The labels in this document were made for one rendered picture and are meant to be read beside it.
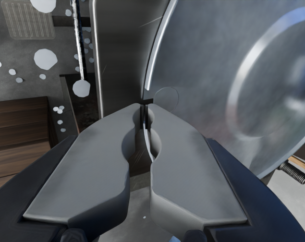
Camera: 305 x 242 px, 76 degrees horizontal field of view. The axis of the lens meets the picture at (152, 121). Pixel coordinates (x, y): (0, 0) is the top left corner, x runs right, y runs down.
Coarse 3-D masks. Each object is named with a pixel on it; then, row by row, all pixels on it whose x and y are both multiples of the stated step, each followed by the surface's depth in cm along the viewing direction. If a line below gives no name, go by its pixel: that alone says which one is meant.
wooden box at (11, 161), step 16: (0, 112) 70; (16, 112) 71; (32, 112) 71; (48, 112) 76; (0, 128) 62; (16, 128) 62; (32, 128) 63; (48, 128) 65; (0, 144) 55; (16, 144) 56; (32, 144) 56; (48, 144) 58; (0, 160) 54; (16, 160) 56; (32, 160) 58; (0, 176) 57
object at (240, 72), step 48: (192, 0) 11; (240, 0) 13; (288, 0) 14; (192, 48) 13; (240, 48) 15; (288, 48) 16; (144, 96) 13; (192, 96) 15; (240, 96) 16; (288, 96) 20; (240, 144) 21; (288, 144) 27
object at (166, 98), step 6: (162, 90) 14; (168, 90) 14; (174, 90) 14; (156, 96) 14; (162, 96) 14; (168, 96) 14; (174, 96) 14; (156, 102) 14; (162, 102) 14; (168, 102) 14; (174, 102) 14; (168, 108) 14
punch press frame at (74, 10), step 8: (72, 0) 58; (72, 8) 59; (80, 16) 61; (80, 24) 61; (80, 32) 62; (80, 40) 63; (80, 48) 64; (80, 56) 66; (80, 64) 67; (80, 72) 69
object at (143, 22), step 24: (96, 0) 9; (120, 0) 10; (144, 0) 10; (168, 0) 11; (96, 24) 10; (120, 24) 10; (144, 24) 11; (96, 48) 11; (120, 48) 11; (144, 48) 12; (96, 72) 12; (120, 72) 12; (144, 72) 12; (120, 96) 13; (144, 144) 16; (144, 168) 17
